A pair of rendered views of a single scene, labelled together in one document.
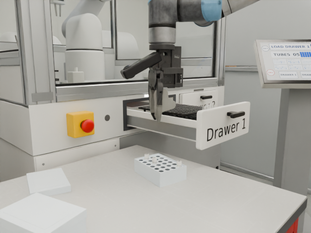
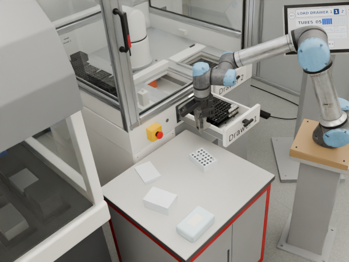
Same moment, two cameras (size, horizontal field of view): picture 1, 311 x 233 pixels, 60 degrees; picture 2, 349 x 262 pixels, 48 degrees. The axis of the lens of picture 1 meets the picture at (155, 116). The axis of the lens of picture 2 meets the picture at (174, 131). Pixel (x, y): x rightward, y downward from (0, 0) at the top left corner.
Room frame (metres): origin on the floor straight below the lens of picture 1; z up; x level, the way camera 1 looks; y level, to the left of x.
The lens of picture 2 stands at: (-0.78, 0.03, 2.06)
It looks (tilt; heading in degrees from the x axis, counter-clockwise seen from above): 37 degrees down; 3
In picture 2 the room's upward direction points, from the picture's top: 5 degrees counter-clockwise
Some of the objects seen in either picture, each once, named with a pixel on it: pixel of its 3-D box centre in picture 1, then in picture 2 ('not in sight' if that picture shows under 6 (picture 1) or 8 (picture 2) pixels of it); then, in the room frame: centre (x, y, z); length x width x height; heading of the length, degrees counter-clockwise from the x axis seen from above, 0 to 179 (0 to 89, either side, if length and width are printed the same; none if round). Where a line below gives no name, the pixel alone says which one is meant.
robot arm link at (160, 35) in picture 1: (161, 37); (201, 90); (0.77, -0.02, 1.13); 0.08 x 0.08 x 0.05
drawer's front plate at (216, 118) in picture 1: (226, 123); (242, 125); (0.83, -0.22, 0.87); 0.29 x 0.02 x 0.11; 136
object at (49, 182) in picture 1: (47, 181); (147, 172); (0.62, 0.27, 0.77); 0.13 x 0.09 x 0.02; 29
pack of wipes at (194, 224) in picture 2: not in sight; (195, 223); (0.28, 0.04, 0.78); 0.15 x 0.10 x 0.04; 138
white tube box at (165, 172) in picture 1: (159, 168); (203, 159); (0.68, -0.01, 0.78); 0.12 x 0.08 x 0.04; 35
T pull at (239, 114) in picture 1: (234, 114); (246, 121); (0.81, -0.24, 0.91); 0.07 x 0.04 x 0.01; 136
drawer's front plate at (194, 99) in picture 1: (200, 103); (230, 81); (1.28, -0.21, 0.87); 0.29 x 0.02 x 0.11; 136
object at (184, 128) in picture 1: (174, 117); (210, 112); (0.97, -0.07, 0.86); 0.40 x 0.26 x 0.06; 46
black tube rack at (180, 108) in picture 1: (177, 116); (212, 112); (0.97, -0.08, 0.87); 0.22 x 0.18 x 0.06; 46
